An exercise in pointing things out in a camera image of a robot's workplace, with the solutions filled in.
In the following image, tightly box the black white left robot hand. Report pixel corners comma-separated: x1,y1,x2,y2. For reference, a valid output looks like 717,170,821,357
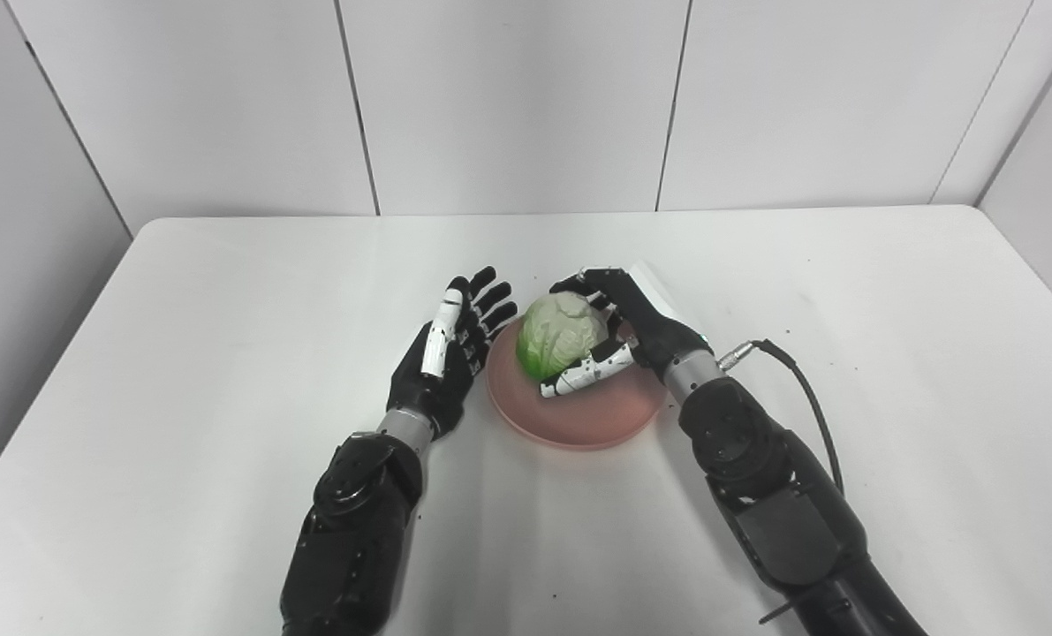
386,266,519,440

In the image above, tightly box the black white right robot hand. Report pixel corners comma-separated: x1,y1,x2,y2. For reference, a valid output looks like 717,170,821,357
539,261,712,400

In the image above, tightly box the green white cabbage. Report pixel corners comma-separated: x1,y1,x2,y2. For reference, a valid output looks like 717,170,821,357
515,291,609,382

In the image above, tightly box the pink round plate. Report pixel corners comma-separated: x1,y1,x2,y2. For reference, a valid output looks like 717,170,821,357
486,318,668,451

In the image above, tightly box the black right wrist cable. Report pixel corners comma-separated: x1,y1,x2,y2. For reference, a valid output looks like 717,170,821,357
718,339,846,496

